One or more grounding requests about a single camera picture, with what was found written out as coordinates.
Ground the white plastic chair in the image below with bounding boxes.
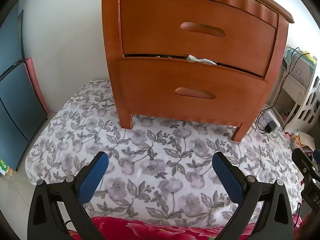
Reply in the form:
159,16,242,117
285,76,320,134

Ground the white power strip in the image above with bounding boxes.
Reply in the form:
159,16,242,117
257,110,284,133

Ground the wooden nightstand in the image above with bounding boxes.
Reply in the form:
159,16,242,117
95,0,295,142

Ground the pink rolled mat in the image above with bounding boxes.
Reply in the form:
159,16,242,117
25,57,50,114

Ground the green packet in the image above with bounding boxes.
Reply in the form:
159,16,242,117
0,159,14,178

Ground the black cable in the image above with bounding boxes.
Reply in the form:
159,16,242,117
256,47,310,134

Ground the teal cloth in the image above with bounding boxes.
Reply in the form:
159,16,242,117
284,47,300,65

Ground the white shelf unit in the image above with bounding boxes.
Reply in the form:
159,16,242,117
266,46,318,128

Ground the dark blue refrigerator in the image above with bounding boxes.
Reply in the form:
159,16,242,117
0,1,48,172

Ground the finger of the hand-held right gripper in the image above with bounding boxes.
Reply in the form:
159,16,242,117
292,149,316,180

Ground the red floral blanket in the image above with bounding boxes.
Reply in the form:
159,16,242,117
67,216,303,240

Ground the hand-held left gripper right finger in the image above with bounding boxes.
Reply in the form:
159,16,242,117
212,151,293,240

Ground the colourful toy pile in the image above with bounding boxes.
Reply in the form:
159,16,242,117
287,129,316,156

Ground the wooden drawer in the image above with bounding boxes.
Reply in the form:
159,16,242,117
119,0,279,78
117,57,269,127

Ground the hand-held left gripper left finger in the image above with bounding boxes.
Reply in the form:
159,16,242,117
27,151,109,240

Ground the light patterned cloth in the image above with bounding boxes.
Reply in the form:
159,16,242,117
185,54,218,65

